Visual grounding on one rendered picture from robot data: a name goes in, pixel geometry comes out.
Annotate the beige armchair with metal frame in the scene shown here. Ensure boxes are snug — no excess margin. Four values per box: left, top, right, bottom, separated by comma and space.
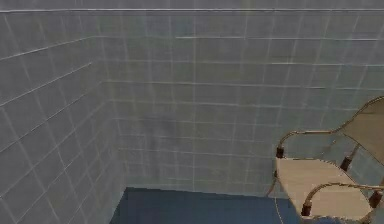
265, 95, 384, 224

